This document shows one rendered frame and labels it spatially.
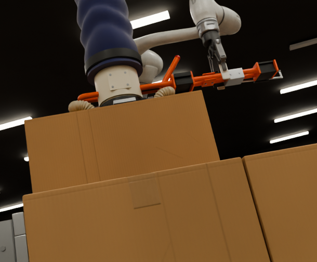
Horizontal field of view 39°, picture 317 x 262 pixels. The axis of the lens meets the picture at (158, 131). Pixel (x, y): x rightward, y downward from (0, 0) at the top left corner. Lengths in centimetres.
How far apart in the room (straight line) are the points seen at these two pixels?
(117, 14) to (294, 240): 122
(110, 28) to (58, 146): 53
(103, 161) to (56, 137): 17
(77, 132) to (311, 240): 87
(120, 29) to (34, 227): 113
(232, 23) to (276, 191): 131
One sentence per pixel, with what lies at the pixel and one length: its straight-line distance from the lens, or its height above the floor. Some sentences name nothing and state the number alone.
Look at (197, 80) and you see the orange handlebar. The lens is 177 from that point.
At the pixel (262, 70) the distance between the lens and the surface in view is 186.
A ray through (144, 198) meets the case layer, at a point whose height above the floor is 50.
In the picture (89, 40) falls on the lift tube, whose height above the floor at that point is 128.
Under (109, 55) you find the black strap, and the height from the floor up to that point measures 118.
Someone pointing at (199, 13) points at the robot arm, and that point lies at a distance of 194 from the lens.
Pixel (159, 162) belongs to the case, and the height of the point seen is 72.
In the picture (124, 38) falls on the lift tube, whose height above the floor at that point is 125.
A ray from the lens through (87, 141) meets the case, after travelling 147.
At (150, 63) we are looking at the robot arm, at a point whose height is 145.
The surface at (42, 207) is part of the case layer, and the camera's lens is 79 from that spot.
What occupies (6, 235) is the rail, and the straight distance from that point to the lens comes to 125.
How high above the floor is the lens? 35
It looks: 19 degrees up
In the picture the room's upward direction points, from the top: 13 degrees counter-clockwise
